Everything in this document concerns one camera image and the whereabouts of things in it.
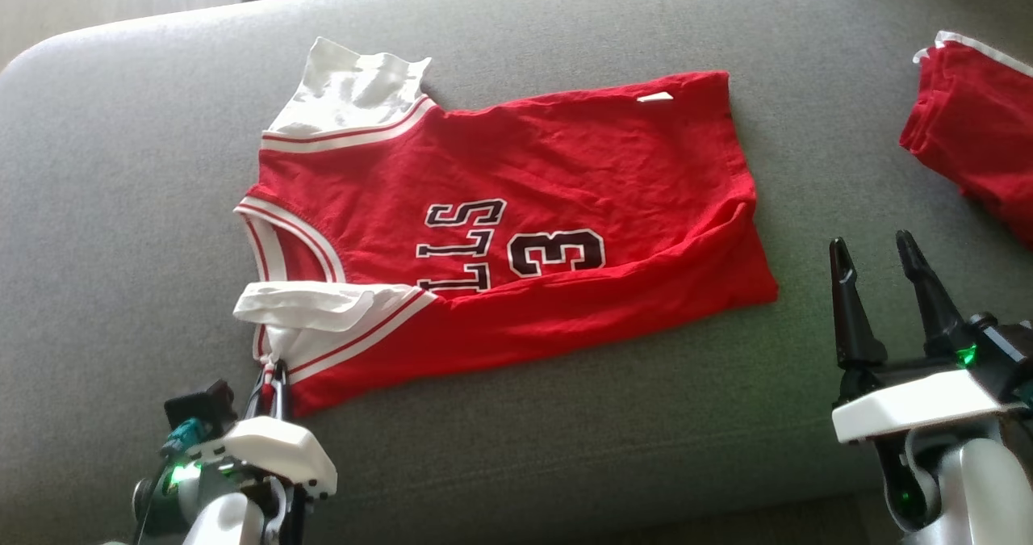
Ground large grey sofa seat cushion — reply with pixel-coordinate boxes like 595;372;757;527
0;0;1033;545

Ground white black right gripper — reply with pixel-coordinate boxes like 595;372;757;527
829;230;1027;446

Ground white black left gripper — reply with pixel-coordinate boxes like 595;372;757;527
190;359;338;498

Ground red basketball shorts white stripes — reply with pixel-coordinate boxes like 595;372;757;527
898;31;1033;249

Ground red Bulls jersey white sleeves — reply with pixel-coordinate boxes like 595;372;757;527
232;36;780;419

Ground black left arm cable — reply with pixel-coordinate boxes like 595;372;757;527
133;418;207;545

